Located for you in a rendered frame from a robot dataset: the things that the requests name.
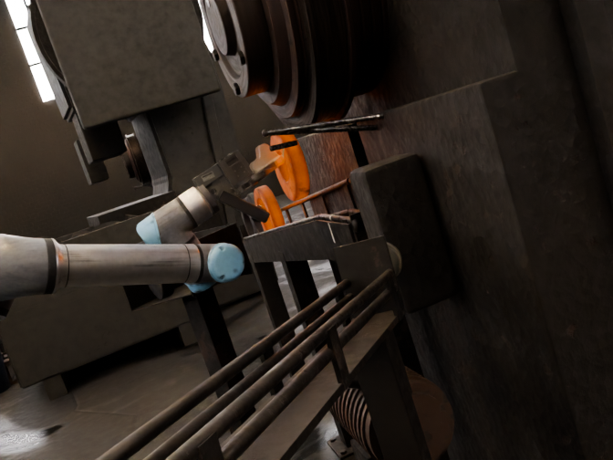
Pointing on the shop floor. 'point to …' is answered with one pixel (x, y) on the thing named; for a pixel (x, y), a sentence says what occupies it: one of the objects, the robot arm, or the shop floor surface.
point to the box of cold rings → (83, 319)
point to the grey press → (140, 98)
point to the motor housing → (360, 427)
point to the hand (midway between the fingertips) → (285, 157)
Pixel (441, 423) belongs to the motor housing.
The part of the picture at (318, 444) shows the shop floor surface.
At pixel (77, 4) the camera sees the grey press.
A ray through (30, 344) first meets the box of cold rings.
